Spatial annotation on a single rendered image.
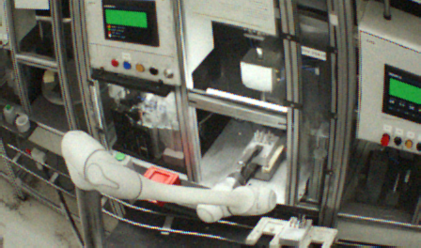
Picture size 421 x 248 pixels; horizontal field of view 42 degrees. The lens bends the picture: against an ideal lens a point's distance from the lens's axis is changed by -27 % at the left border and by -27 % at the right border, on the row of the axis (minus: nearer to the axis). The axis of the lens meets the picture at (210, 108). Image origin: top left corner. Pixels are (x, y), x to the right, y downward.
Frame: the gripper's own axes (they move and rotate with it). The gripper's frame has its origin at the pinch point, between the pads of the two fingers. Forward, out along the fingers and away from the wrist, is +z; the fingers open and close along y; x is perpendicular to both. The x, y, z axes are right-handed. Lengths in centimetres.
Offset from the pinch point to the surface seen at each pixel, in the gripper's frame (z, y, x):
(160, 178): -19.4, -8.0, 31.3
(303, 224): -24.3, -9.1, -33.4
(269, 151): 1.6, 2.4, -4.6
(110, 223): 20, -99, 101
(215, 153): 6.6, -9.0, 20.7
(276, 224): -19.5, -16.1, -19.8
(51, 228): -11, -103, 135
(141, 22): -24, 61, 32
